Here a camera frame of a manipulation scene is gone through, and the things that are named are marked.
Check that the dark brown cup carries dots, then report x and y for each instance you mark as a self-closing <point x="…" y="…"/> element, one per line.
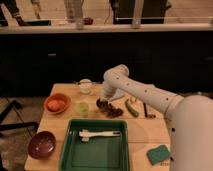
<point x="102" y="104"/>

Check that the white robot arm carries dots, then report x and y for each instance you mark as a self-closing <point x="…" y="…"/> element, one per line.
<point x="190" y="119"/>

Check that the green plastic tray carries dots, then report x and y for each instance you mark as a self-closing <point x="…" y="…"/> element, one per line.
<point x="99" y="153"/>

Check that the grey blue cloth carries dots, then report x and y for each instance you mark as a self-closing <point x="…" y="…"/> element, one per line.
<point x="116" y="97"/>

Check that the clear glass jar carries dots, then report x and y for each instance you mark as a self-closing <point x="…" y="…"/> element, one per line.
<point x="85" y="86"/>

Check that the dark grape bunch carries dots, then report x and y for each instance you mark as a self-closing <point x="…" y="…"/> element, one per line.
<point x="114" y="112"/>

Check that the light green cup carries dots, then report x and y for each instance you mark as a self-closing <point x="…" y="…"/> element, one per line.
<point x="83" y="109"/>

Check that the green cucumber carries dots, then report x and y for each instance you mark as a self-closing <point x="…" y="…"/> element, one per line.
<point x="130" y="109"/>

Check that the orange bowl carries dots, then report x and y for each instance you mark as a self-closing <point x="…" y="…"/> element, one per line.
<point x="63" y="100"/>

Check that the white spatula utensil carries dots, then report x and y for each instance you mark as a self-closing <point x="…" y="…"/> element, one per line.
<point x="86" y="135"/>

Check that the orange fruit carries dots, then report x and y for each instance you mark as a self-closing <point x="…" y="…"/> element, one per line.
<point x="53" y="105"/>

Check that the green sponge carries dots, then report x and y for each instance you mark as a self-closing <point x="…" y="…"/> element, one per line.
<point x="158" y="154"/>

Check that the maroon bowl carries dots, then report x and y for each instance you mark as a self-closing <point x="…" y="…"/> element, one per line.
<point x="42" y="145"/>

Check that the black chair base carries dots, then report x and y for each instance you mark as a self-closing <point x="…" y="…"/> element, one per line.
<point x="10" y="118"/>

